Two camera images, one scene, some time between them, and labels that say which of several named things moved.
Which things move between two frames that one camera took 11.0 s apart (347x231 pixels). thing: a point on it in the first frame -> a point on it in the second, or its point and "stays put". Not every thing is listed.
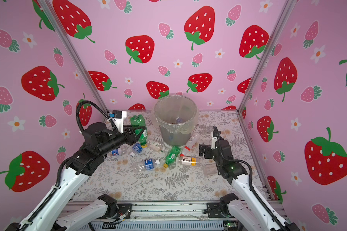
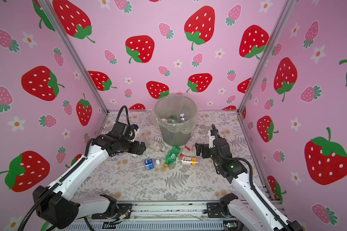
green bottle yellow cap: (139, 121) -> (173, 117)
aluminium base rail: (157, 216) stays put
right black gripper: (202, 147) stays put
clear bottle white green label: (159, 146) stays put
